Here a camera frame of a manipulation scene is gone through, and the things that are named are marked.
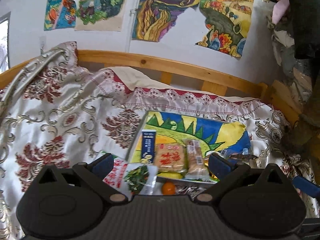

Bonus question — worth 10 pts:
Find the clear bread bun pack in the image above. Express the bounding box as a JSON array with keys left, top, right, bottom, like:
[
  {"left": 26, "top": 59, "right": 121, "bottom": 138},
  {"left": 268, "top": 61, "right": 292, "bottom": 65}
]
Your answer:
[{"left": 183, "top": 139, "right": 209, "bottom": 181}]

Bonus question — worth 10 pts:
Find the white green pickle packet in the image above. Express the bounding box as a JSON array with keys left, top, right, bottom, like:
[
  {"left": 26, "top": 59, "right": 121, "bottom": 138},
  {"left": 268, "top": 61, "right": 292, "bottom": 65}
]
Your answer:
[{"left": 103, "top": 155, "right": 158, "bottom": 200}]

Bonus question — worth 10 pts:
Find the blue snack stick packet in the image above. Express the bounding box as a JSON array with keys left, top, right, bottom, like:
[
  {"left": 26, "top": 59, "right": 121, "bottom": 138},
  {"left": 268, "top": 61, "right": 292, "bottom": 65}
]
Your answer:
[{"left": 140, "top": 129, "right": 156, "bottom": 164}]

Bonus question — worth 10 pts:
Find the red lettered cracker pack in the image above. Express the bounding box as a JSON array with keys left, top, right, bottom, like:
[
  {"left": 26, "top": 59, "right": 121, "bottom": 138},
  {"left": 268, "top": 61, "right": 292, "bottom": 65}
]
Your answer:
[{"left": 153, "top": 143, "right": 187, "bottom": 173}]

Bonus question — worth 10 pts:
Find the small orange tangerine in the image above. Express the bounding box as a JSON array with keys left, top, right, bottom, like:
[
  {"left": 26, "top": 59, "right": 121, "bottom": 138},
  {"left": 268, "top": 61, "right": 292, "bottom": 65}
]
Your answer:
[{"left": 161, "top": 181, "right": 176, "bottom": 196}]

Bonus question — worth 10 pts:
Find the gold foil snack wrapper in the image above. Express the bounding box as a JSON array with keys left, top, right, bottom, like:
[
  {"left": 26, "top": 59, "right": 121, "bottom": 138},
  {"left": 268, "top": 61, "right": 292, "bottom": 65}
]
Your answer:
[{"left": 204, "top": 158, "right": 220, "bottom": 182}]

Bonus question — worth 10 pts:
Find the olive brown hanging garment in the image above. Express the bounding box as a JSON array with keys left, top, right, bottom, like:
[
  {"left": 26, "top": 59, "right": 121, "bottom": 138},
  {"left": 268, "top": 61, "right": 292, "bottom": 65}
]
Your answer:
[{"left": 281, "top": 76, "right": 319, "bottom": 155}]

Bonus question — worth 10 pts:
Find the floral satin bedspread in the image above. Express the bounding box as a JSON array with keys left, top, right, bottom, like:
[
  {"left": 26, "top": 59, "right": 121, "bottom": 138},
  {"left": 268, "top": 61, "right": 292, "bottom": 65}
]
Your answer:
[{"left": 1, "top": 42, "right": 317, "bottom": 239}]

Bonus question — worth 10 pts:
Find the beige pillow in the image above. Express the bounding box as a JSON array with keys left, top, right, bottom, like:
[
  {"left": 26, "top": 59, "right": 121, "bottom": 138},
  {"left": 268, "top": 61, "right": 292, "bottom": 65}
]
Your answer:
[{"left": 103, "top": 65, "right": 173, "bottom": 92}]

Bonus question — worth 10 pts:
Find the patterned hanging cloth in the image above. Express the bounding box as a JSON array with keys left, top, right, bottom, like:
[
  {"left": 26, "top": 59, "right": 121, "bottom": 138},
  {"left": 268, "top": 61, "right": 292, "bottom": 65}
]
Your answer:
[{"left": 267, "top": 0, "right": 312, "bottom": 108}]

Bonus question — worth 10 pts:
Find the red-haired girl drawing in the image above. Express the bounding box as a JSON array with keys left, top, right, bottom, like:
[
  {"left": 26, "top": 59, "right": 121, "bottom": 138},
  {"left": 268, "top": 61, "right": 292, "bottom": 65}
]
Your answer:
[{"left": 44, "top": 0, "right": 77, "bottom": 31}]

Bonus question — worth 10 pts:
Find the landscape field drawing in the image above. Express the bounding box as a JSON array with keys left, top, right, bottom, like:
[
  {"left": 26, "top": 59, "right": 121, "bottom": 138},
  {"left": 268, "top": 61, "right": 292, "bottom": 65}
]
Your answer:
[{"left": 196, "top": 0, "right": 254, "bottom": 58}]

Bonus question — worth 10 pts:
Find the blond child drawing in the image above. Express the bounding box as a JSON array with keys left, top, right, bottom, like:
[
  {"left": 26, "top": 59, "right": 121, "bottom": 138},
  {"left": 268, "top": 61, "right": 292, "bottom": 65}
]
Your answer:
[{"left": 75, "top": 0, "right": 126, "bottom": 31}]

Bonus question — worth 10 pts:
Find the swirly night sky drawing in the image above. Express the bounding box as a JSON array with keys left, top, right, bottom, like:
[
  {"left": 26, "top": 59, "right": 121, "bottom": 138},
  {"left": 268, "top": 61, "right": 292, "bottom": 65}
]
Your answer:
[{"left": 132, "top": 0, "right": 200, "bottom": 42}]

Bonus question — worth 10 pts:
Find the black hanging garment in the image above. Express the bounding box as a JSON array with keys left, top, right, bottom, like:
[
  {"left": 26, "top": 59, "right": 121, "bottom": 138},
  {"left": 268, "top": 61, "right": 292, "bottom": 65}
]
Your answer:
[{"left": 271, "top": 0, "right": 319, "bottom": 86}]

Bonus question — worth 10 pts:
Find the wooden bed frame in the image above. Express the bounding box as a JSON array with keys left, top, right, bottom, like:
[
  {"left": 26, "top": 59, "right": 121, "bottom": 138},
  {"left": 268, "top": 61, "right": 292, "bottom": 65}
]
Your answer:
[{"left": 0, "top": 49, "right": 304, "bottom": 126}]

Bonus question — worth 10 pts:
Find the window frame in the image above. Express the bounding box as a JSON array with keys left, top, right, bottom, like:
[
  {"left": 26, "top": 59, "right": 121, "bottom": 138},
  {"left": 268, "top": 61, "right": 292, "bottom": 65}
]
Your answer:
[{"left": 0, "top": 12, "right": 11, "bottom": 73}]

